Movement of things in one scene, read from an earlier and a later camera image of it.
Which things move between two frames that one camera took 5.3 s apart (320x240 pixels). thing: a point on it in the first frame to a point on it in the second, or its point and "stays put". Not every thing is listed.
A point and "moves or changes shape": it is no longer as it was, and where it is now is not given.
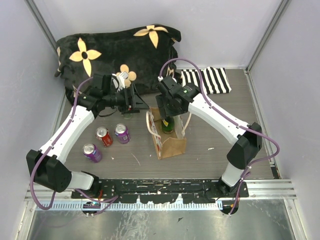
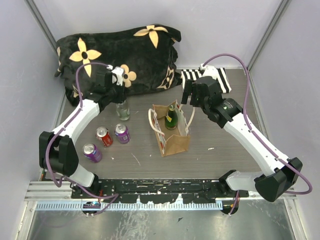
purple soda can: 122,133 stays put
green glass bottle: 168,124 moves or changes shape
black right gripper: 161,103 to 190,87
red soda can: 102,133 stays put
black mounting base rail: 162,190 stays put
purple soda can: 91,152 stays put
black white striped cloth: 215,80 stays put
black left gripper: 133,104 to 122,96
